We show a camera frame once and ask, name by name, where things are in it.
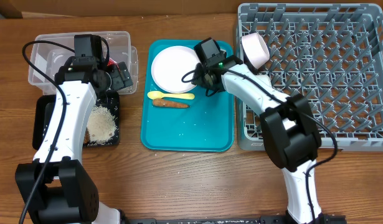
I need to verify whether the yellow plastic spoon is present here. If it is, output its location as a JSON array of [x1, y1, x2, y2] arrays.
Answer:
[[147, 91, 195, 100]]

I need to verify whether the large white plate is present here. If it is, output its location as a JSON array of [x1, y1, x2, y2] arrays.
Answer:
[[151, 45, 200, 93]]

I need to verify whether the brown sausage stick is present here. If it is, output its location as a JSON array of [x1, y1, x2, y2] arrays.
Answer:
[[153, 99, 189, 109]]

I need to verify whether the pile of rice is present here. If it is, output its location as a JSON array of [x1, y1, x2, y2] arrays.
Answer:
[[87, 106, 117, 144]]

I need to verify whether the white bowl with rice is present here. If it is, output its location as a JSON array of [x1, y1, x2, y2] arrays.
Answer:
[[241, 33, 270, 70]]

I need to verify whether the red wrapper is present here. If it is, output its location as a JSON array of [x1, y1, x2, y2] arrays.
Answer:
[[107, 60, 118, 70]]

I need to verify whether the brown food chunk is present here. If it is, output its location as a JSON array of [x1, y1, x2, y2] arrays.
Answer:
[[83, 129, 90, 144]]

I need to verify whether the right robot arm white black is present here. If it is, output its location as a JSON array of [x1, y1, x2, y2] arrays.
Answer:
[[190, 57, 329, 223]]

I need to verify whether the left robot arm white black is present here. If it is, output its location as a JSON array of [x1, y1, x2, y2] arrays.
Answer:
[[15, 34, 130, 223]]

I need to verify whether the grey dishwasher rack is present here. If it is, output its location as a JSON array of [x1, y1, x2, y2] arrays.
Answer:
[[235, 3, 383, 152]]

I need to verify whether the clear plastic bin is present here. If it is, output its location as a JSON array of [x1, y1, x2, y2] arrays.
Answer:
[[28, 31, 138, 95]]

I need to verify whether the black rail at bottom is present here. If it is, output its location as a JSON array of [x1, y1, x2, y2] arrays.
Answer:
[[120, 214, 347, 224]]

